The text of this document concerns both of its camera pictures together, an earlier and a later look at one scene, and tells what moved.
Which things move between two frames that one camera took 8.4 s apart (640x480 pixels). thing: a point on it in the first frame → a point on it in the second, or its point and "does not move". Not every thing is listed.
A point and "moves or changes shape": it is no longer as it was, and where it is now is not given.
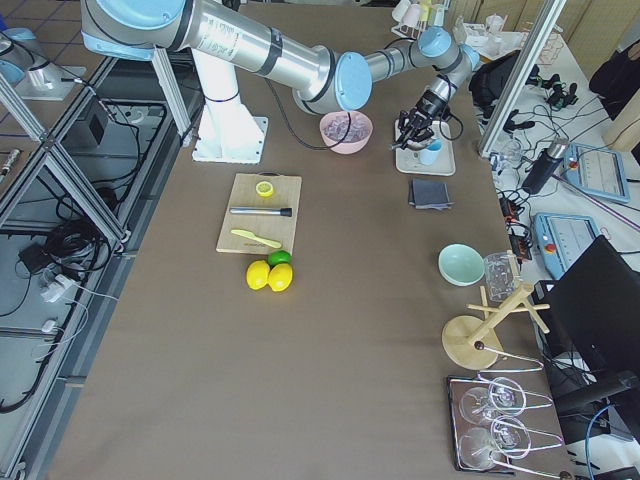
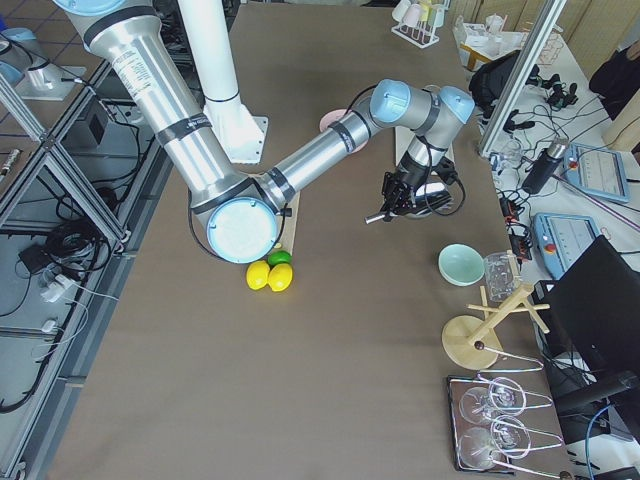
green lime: [279, 257] does not move
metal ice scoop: [413, 145] moves or changes shape
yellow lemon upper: [257, 274] does not move
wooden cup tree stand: [474, 342] does not move
